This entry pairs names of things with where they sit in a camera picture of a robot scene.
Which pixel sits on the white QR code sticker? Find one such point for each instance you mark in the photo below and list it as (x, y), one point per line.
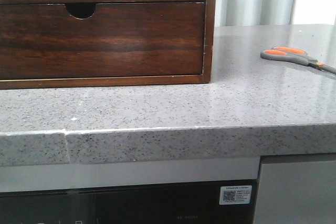
(235, 195)

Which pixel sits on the dark wooden drawer cabinet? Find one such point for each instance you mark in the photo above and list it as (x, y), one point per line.
(83, 10)

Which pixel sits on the black built-in appliance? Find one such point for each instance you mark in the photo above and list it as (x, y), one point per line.
(196, 202)

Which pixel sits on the grey orange scissors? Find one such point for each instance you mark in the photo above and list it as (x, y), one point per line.
(294, 55)

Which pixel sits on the grey cabinet door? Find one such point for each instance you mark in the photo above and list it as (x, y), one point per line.
(296, 192)

